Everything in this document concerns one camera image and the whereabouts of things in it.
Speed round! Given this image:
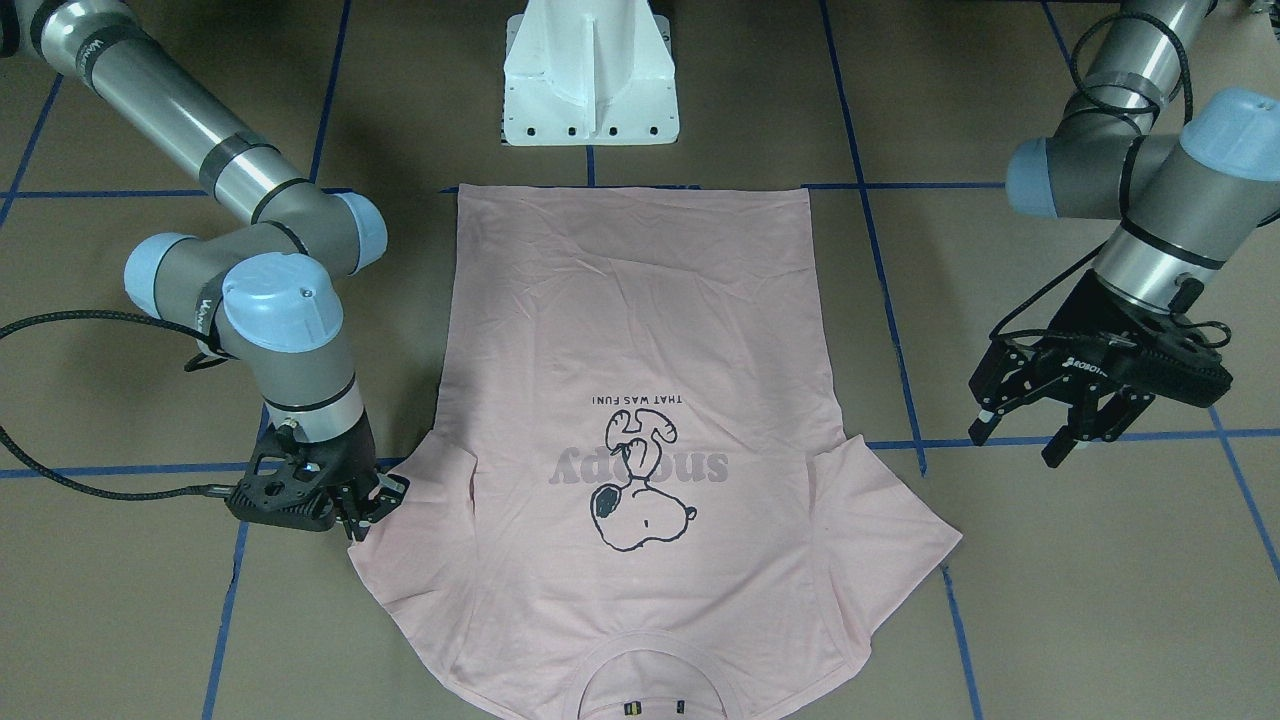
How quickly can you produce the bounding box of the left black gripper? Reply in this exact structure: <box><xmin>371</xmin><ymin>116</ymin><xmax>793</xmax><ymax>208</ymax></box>
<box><xmin>968</xmin><ymin>270</ymin><xmax>1185</xmax><ymax>468</ymax></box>

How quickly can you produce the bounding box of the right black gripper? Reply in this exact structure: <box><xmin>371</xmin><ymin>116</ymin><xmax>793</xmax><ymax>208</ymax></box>
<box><xmin>301</xmin><ymin>415</ymin><xmax>410</xmax><ymax>542</ymax></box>

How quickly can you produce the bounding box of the pink Snoopy t-shirt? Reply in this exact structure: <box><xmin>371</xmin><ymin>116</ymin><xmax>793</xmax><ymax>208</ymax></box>
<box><xmin>349</xmin><ymin>184</ymin><xmax>961</xmax><ymax>719</ymax></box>

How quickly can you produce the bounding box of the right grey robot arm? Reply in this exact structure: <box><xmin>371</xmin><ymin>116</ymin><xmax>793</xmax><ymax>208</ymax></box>
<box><xmin>3</xmin><ymin>1</ymin><xmax>410</xmax><ymax>542</ymax></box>

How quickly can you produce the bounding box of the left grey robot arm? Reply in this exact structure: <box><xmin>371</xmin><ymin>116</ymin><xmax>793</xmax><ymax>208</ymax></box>
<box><xmin>968</xmin><ymin>1</ymin><xmax>1277</xmax><ymax>468</ymax></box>

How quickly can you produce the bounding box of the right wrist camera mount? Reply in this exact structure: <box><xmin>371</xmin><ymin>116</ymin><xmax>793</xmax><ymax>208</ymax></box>
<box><xmin>224</xmin><ymin>454</ymin><xmax>335</xmax><ymax>532</ymax></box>

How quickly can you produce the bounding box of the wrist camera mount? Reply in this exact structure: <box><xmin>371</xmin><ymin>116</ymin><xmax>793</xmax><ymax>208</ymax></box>
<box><xmin>224</xmin><ymin>454</ymin><xmax>335</xmax><ymax>532</ymax></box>
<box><xmin>1132</xmin><ymin>313</ymin><xmax>1234</xmax><ymax>407</ymax></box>

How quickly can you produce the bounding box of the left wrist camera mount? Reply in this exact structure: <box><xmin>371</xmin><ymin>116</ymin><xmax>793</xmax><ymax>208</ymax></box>
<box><xmin>1132</xmin><ymin>313</ymin><xmax>1234</xmax><ymax>407</ymax></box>

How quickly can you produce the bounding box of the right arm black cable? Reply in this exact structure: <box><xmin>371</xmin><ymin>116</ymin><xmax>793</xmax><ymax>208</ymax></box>
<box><xmin>0</xmin><ymin>310</ymin><xmax>246</xmax><ymax>501</ymax></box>

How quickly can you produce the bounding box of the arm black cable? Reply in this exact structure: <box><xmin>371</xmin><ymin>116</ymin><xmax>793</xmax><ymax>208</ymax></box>
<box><xmin>989</xmin><ymin>10</ymin><xmax>1231</xmax><ymax>351</ymax></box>
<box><xmin>0</xmin><ymin>310</ymin><xmax>246</xmax><ymax>501</ymax></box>

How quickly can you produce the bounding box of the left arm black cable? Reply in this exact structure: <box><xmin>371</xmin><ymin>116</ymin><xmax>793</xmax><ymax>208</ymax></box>
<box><xmin>989</xmin><ymin>10</ymin><xmax>1231</xmax><ymax>351</ymax></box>

